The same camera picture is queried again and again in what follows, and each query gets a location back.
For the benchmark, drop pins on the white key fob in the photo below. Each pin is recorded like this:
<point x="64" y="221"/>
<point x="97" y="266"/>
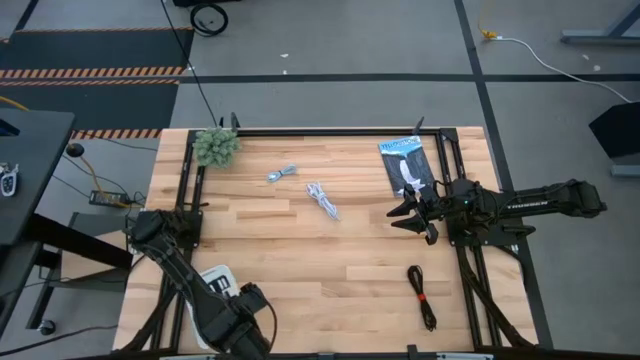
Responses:
<point x="9" y="181"/>

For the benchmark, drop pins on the white plastic bin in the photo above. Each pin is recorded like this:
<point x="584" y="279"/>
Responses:
<point x="223" y="277"/>

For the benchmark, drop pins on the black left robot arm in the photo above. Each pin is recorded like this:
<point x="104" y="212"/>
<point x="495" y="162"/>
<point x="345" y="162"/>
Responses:
<point x="172" y="265"/>

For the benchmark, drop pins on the black side desk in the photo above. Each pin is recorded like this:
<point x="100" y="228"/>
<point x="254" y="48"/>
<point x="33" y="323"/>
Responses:
<point x="30" y="170"/>

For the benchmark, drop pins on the small grey metal foot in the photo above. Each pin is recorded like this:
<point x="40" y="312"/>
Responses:
<point x="625" y="171"/>

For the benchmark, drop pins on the green spiky plant ball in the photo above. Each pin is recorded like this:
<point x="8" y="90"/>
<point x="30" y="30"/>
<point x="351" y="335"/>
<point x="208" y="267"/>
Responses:
<point x="216" y="147"/>

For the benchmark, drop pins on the black caster wheel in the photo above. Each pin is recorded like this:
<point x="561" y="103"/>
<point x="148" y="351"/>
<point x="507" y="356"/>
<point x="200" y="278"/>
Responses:
<point x="47" y="327"/>

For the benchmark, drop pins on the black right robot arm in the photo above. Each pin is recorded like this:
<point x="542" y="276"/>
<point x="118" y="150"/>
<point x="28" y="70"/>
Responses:
<point x="525" y="204"/>

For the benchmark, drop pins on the black angular box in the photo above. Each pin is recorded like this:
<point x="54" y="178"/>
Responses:
<point x="617" y="130"/>

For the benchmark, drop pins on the blue Yellowstone booklet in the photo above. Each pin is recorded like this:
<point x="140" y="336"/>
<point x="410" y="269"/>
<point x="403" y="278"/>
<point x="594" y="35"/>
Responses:
<point x="407" y="160"/>

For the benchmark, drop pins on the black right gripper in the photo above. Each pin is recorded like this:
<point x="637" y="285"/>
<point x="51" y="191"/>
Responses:
<point x="436" y="205"/>

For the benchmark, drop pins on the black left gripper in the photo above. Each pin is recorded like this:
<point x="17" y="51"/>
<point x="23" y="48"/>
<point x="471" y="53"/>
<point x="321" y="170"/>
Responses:
<point x="253" y="299"/>

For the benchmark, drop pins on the grey metal table foot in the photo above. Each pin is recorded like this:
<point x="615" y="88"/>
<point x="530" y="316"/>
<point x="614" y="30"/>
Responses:
<point x="600" y="36"/>

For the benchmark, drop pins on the black aluminium table frame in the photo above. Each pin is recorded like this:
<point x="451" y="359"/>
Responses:
<point x="325" y="132"/>

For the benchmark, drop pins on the black mat with hazard stripes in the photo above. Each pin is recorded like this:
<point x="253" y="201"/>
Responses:
<point x="95" y="50"/>
<point x="90" y="105"/>

